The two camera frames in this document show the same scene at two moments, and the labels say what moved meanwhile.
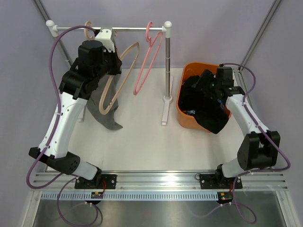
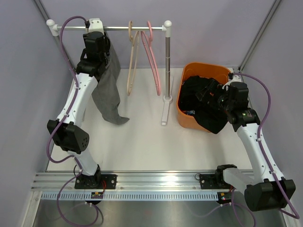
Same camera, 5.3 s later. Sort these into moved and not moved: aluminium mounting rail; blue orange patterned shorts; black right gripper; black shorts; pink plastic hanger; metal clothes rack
Moved: black right gripper; pink plastic hanger
Not moved: aluminium mounting rail; black shorts; metal clothes rack; blue orange patterned shorts
